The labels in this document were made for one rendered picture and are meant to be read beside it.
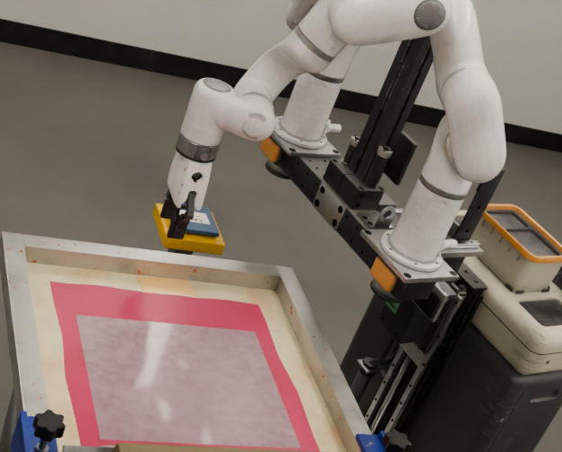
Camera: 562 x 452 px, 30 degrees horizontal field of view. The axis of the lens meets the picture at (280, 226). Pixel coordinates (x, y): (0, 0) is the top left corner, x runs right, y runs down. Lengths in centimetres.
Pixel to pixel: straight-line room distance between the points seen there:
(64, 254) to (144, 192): 230
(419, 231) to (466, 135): 25
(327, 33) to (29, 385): 74
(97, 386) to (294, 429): 34
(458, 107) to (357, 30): 22
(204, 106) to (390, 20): 35
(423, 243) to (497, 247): 65
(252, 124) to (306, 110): 46
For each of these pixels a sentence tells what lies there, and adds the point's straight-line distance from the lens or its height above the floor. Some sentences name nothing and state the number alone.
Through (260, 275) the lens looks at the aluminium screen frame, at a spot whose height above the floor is 99.
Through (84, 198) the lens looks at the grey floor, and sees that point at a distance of 409.
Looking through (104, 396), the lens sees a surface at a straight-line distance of 172.
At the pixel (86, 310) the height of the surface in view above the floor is 95.
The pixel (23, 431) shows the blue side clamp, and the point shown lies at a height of 101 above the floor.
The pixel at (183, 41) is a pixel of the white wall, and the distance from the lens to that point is 529.
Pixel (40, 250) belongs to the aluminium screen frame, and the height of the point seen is 98.
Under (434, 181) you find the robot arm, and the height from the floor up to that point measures 131.
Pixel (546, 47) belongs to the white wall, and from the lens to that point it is 608.
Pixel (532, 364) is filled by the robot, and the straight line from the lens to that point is 254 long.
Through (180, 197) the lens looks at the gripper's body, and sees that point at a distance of 190.
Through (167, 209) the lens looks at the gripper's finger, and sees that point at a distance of 200.
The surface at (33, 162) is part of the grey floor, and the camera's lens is 423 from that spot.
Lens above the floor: 207
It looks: 28 degrees down
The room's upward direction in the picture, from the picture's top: 22 degrees clockwise
